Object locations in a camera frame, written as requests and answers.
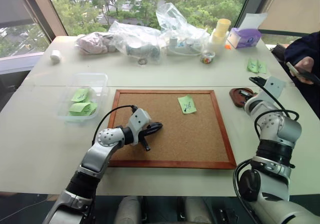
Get wood framed cork board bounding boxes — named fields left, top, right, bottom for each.
left=107, top=89, right=238, bottom=170

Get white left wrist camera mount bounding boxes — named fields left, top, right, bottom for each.
left=128, top=108, right=152, bottom=146

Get purple tissue box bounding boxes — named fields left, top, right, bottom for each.
left=226, top=27, right=263, bottom=50

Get grey roller blind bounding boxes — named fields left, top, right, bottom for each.
left=0, top=0, right=35, bottom=29

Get clear bag with grey item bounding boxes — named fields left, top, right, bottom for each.
left=107, top=20, right=164, bottom=66

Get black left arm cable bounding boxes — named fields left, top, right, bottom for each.
left=91, top=104, right=138, bottom=147

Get clear plastic box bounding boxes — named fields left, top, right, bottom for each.
left=56, top=73, right=110, bottom=122

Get black right shoulder cable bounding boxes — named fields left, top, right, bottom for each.
left=232, top=158, right=258, bottom=211

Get stacked pale yellow cups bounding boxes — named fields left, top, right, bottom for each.
left=208, top=18, right=232, bottom=54

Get bystander bare hand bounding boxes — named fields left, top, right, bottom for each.
left=292, top=56, right=316, bottom=85

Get pink cloth in bag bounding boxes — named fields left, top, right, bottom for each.
left=75, top=32, right=116, bottom=56

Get beige roller blind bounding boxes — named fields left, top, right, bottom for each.
left=258, top=0, right=320, bottom=33

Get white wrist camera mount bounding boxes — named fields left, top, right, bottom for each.
left=128, top=108, right=152, bottom=146
left=264, top=75, right=287, bottom=100

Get large crumpled clear bag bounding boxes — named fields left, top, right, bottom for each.
left=155, top=2, right=211, bottom=57

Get jar of colourful pushpins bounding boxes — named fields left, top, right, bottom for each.
left=200, top=50, right=216, bottom=65

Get bystander dark clothing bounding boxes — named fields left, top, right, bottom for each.
left=271, top=30, right=320, bottom=125

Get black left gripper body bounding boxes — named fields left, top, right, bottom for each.
left=138, top=123, right=154, bottom=152

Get dark smartphone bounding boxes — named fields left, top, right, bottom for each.
left=285, top=61, right=320, bottom=83

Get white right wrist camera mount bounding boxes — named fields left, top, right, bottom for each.
left=264, top=75, right=287, bottom=100

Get white tape roll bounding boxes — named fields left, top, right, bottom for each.
left=49, top=49, right=63, bottom=65

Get green sticky note with writing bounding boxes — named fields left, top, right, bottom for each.
left=177, top=95, right=198, bottom=115

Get white tissue sheet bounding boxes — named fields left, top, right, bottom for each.
left=241, top=12, right=269, bottom=31

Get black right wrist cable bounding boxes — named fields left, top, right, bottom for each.
left=249, top=76, right=300, bottom=139

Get grey rounded shape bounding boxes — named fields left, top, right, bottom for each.
left=183, top=196, right=214, bottom=224
left=116, top=195, right=141, bottom=224

